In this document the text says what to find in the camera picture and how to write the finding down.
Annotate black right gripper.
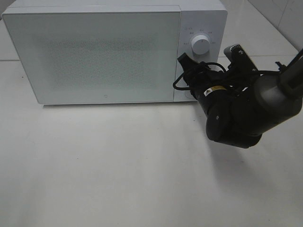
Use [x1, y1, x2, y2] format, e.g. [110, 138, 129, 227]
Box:
[178, 53, 237, 95]

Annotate round white door button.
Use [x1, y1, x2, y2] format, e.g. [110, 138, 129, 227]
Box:
[185, 90, 193, 99]

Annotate white microwave door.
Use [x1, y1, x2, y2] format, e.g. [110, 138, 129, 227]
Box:
[3, 6, 181, 105]

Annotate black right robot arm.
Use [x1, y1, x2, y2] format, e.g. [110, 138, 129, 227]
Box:
[178, 44, 303, 148]

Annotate upper white power knob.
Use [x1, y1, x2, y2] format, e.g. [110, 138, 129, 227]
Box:
[191, 35, 210, 55]

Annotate white microwave oven body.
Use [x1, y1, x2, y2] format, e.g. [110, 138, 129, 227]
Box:
[2, 0, 228, 102]

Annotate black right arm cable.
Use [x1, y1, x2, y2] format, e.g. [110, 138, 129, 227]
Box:
[172, 61, 251, 97]

